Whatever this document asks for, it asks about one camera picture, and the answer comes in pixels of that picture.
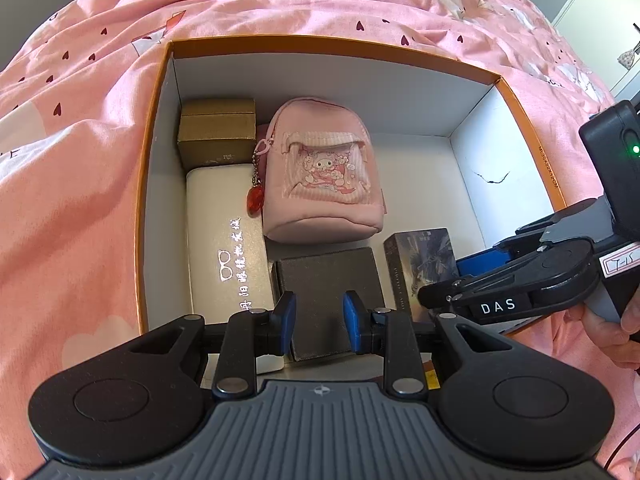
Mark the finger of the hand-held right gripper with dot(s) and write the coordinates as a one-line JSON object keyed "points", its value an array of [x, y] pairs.
{"points": [[475, 285], [477, 264]]}

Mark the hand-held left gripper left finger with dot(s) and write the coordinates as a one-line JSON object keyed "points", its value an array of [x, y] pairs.
{"points": [[287, 320]]}

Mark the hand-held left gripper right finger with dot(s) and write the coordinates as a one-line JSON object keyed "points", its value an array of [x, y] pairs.
{"points": [[352, 325]]}

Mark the grey square box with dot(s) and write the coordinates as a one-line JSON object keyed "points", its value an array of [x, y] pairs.
{"points": [[325, 280]]}

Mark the dark printed box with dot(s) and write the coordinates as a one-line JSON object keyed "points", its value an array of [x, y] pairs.
{"points": [[415, 260]]}

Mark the white glasses case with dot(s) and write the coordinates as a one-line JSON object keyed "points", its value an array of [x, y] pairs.
{"points": [[220, 230]]}

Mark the pink mini backpack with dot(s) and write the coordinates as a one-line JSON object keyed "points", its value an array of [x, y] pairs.
{"points": [[320, 210]]}

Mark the orange-rimmed cardboard box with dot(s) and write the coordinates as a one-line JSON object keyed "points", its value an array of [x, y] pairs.
{"points": [[400, 110]]}

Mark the person's right hand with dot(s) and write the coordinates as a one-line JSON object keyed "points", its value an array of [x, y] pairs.
{"points": [[615, 345]]}

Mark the small patterned pouch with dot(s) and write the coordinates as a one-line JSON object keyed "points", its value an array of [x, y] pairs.
{"points": [[627, 58]]}

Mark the white cabinet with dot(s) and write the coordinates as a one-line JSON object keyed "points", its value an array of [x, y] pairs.
{"points": [[600, 10]]}

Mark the gold cardboard box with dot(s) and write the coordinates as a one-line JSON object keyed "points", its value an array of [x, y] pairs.
{"points": [[215, 135]]}

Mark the pink printed blanket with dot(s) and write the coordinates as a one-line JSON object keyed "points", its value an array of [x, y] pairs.
{"points": [[75, 185]]}

